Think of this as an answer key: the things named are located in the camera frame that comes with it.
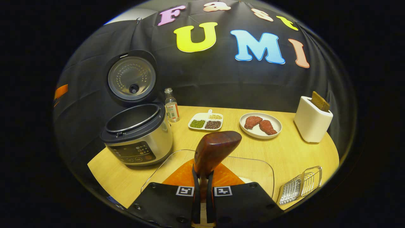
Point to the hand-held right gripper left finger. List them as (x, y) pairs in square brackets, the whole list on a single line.
[(164, 205)]

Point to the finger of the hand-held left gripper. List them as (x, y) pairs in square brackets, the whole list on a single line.
[(61, 91)]

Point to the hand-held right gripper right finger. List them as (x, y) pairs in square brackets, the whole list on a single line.
[(243, 205)]

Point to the dark wooden spoon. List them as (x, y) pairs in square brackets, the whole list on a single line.
[(215, 148)]

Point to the black silver rice cooker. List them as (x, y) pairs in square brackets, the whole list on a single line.
[(139, 139)]

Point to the clear glass dish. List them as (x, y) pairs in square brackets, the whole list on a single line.
[(256, 167)]

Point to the round white plate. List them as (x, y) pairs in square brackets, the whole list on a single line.
[(253, 133)]

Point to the red meat piece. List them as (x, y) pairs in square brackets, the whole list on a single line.
[(268, 127), (253, 122)]

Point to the white divided bean dish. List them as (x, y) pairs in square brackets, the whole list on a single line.
[(205, 120)]

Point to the small clear bottle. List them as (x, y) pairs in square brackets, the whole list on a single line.
[(172, 110)]

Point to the white toaster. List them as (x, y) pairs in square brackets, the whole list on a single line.
[(311, 123)]

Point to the black backdrop cloth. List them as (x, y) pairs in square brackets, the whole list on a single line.
[(221, 82)]

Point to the brown bread slice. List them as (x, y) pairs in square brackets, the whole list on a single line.
[(319, 101)]

